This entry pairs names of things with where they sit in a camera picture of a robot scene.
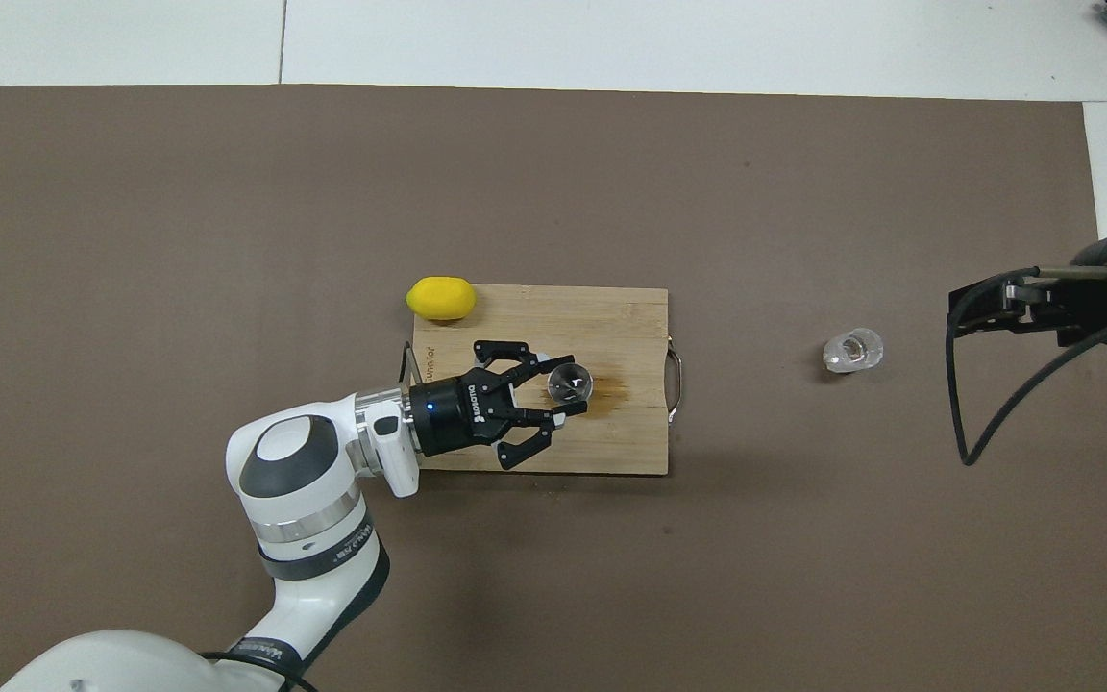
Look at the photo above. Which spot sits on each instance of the yellow lemon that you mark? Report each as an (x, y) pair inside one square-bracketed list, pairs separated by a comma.
[(441, 298)]

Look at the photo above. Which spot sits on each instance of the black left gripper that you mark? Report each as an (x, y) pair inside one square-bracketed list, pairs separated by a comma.
[(457, 408)]

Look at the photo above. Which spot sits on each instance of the metal double jigger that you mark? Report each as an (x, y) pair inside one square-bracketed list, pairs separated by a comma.
[(570, 384)]

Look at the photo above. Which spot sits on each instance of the wooden cutting board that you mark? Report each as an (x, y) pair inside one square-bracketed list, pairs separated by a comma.
[(611, 327)]

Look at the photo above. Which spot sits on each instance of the clear glass cup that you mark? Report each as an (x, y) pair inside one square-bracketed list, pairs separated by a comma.
[(856, 351)]

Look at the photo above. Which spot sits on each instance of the brown table mat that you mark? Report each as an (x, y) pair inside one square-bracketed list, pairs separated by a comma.
[(553, 596)]

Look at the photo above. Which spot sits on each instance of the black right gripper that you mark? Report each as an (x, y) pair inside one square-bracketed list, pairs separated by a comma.
[(1087, 308)]

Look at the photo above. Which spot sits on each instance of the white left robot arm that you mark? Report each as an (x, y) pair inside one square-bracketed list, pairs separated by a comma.
[(304, 519)]

